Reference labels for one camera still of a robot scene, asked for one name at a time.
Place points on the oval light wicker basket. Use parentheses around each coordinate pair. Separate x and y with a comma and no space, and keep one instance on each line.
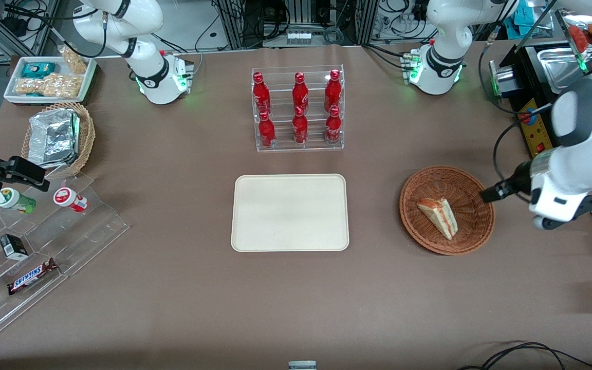
(86,139)

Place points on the white power strip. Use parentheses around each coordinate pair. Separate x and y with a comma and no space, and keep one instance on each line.
(299,37)

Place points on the round brown wicker basket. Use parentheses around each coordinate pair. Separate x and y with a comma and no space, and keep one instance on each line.
(468,226)

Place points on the teal cardboard box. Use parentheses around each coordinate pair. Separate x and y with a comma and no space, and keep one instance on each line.
(527,19)

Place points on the large clear peanut bag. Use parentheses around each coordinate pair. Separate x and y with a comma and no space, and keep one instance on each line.
(52,86)

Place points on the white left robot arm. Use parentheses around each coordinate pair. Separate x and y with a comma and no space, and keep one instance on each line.
(445,31)

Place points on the cream plastic serving tray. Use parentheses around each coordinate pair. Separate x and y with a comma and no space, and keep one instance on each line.
(290,213)

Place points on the small black box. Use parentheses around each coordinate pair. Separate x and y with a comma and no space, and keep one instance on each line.
(13,246)

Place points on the teal snack packet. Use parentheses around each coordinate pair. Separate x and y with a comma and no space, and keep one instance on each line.
(38,69)

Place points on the snickers chocolate bar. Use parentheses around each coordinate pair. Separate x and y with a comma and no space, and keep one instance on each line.
(31,276)

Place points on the clear acrylic stepped display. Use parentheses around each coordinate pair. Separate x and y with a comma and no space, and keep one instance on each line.
(85,226)

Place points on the small clear peanut bag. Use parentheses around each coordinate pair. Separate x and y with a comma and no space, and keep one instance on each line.
(74,59)

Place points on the white rectangular snack tray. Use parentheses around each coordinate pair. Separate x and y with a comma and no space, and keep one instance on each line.
(13,87)

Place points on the clear acrylic bottle rack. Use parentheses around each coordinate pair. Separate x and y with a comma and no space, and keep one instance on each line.
(316,146)

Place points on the red cola bottle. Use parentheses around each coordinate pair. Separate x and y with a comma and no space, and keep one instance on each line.
(333,128)
(300,92)
(261,95)
(332,91)
(300,128)
(267,132)

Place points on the silver foil package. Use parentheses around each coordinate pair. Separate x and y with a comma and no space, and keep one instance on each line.
(52,136)

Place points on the black countertop cooking appliance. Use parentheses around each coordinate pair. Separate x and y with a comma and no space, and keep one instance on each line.
(530,82)

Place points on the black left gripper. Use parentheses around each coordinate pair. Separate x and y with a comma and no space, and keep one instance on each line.
(517,183)

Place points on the triangle sandwich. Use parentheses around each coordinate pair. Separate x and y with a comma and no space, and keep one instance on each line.
(441,218)

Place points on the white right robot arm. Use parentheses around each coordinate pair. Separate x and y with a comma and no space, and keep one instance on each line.
(147,61)

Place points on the green yogurt drink bottle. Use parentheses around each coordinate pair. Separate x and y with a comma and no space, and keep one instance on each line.
(16,200)

